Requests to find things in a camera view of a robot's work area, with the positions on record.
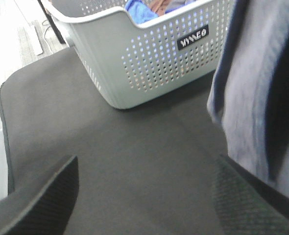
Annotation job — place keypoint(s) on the grey microfibre towel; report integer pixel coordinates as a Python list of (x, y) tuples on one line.
[(249, 96)]

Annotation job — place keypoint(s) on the brown cloth in basket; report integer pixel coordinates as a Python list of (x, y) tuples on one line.
[(159, 6)]

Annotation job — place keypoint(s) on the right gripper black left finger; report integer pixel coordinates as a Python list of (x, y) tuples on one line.
[(42, 206)]

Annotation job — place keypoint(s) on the blue cloth in basket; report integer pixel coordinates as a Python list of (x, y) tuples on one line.
[(139, 12)]

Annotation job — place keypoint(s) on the black table mat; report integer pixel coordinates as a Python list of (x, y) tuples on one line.
[(142, 171)]

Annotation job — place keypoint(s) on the white power strip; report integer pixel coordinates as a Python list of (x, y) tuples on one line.
[(37, 48)]

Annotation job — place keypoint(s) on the grey perforated laundry basket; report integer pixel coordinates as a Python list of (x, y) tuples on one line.
[(133, 63)]

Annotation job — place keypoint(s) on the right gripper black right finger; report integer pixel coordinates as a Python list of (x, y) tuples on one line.
[(244, 204)]

